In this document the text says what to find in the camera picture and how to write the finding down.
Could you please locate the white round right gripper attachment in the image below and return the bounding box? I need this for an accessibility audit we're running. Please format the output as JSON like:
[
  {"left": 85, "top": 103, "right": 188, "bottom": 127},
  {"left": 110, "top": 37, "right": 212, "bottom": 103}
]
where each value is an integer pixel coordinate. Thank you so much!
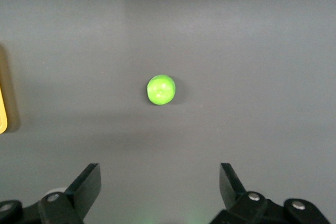
[{"left": 43, "top": 186, "right": 66, "bottom": 201}]

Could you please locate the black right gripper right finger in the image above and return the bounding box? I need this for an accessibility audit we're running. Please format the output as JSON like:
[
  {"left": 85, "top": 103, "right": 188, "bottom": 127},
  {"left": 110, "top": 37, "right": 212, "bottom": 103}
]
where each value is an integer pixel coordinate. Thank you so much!
[{"left": 209, "top": 163, "right": 332, "bottom": 224}]

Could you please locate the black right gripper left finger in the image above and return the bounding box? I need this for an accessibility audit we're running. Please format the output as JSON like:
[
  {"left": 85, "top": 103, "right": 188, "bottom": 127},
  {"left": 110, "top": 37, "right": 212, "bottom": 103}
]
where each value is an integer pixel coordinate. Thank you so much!
[{"left": 0, "top": 163, "right": 102, "bottom": 224}]

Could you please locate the yellow plastic tray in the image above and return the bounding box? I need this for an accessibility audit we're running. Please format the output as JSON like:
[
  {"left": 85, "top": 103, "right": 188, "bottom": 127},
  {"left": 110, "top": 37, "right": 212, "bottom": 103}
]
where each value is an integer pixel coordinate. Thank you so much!
[{"left": 0, "top": 46, "right": 9, "bottom": 134}]

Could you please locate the green lime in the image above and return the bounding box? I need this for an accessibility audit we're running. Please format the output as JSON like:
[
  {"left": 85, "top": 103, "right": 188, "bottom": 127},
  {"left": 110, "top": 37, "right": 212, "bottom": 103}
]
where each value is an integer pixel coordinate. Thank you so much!
[{"left": 146, "top": 74, "right": 176, "bottom": 106}]

